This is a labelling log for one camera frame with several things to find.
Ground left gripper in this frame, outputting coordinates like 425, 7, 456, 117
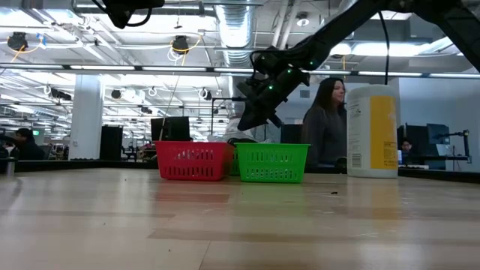
100, 0, 167, 31

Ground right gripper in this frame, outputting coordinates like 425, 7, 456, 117
235, 46, 312, 131

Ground black partition panels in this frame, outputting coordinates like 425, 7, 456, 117
280, 123, 305, 144

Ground long ceiling light strip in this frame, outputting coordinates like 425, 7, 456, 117
0, 62, 480, 79

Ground black ceiling device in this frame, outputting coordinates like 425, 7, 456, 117
171, 34, 191, 56
6, 31, 29, 52

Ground red plastic basket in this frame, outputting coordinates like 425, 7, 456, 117
154, 140, 236, 182

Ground black monitor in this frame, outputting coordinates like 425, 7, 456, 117
150, 116, 191, 143

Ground white pillar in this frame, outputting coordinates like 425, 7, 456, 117
67, 73, 104, 161

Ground round ceiling lamp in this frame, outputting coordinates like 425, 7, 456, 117
295, 11, 311, 29

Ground white yellow wipes canister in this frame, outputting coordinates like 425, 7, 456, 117
345, 83, 400, 179

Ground black cabinet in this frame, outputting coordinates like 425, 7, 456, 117
99, 124, 125, 161

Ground bright ceiling light panel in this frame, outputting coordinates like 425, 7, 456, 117
339, 40, 413, 59

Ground dark desk monitor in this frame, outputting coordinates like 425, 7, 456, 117
426, 123, 452, 146

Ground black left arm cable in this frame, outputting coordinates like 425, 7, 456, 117
125, 7, 154, 28

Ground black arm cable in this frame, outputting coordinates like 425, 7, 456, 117
377, 10, 392, 86
125, 7, 154, 28

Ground silver round ventilation duct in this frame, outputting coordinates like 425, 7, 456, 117
214, 3, 259, 68

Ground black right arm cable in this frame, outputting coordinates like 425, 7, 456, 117
377, 10, 392, 86

